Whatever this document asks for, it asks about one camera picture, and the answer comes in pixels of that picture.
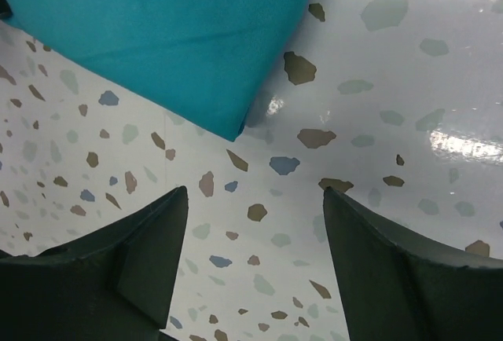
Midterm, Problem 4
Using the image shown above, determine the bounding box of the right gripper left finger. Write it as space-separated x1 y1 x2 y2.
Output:
1 186 189 340

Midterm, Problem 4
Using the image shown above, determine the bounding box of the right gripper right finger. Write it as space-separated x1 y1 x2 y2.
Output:
323 188 502 340

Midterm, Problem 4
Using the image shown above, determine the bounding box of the teal t-shirt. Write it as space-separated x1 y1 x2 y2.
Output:
6 0 308 141

